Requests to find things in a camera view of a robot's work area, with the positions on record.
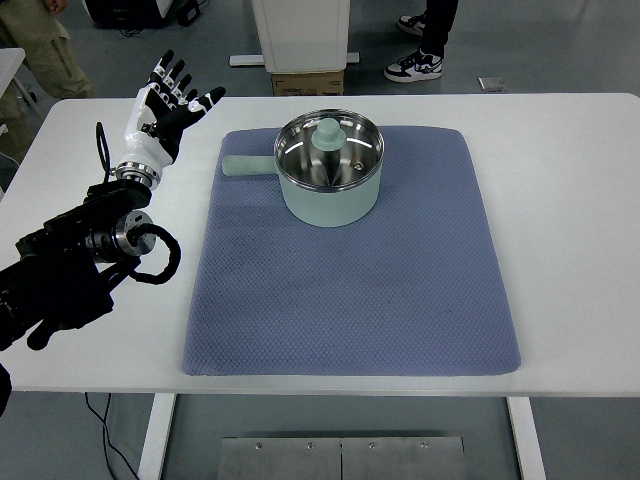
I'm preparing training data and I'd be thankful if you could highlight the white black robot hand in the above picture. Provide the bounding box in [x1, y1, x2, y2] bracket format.
[117, 48, 227, 174]

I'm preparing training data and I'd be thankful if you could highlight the glass lid with green knob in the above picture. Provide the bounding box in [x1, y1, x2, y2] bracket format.
[273, 108, 386, 194]

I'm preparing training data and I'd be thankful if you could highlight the green pot with handle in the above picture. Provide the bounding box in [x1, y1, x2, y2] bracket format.
[221, 108, 386, 229]

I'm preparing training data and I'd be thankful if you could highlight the black and white equipment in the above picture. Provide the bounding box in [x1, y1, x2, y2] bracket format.
[82, 0, 175, 30]

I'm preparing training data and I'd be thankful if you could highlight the person in beige trousers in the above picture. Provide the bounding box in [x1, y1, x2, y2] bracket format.
[0, 0, 96, 164]

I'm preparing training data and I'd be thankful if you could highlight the small black box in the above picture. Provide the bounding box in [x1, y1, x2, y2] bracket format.
[174, 0, 202, 27]

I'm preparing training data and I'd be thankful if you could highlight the white side table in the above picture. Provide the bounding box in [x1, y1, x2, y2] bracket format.
[0, 47, 26, 101]

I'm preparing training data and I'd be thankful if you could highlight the brown cardboard box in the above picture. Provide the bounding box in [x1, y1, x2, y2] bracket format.
[271, 69, 345, 97]

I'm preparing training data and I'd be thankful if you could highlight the blue textured mat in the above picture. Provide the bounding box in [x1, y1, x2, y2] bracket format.
[180, 124, 522, 378]

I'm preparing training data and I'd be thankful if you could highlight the white table leg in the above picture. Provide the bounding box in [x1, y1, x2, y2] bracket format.
[505, 396, 548, 480]
[137, 394, 177, 480]

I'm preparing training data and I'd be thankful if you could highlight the person in black trousers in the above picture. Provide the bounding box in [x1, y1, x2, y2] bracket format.
[383, 0, 460, 83]

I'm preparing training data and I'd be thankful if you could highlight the white pedestal with base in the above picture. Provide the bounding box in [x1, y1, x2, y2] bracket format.
[228, 0, 360, 74]

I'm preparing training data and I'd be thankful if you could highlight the thin black floor cable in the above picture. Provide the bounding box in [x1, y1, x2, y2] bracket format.
[83, 392, 139, 480]

